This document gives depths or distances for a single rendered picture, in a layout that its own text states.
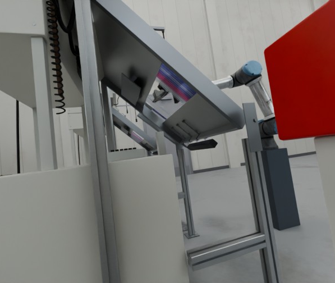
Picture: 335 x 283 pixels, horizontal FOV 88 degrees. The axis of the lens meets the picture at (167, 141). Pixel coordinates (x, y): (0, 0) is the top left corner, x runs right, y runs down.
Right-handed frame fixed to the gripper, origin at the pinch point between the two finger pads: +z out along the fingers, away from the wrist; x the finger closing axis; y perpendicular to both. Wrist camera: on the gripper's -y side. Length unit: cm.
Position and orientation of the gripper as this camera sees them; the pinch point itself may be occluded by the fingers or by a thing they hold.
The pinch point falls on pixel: (155, 101)
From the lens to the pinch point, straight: 109.6
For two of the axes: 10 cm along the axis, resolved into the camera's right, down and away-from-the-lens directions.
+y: -6.3, -7.7, -0.9
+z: -7.3, 6.3, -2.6
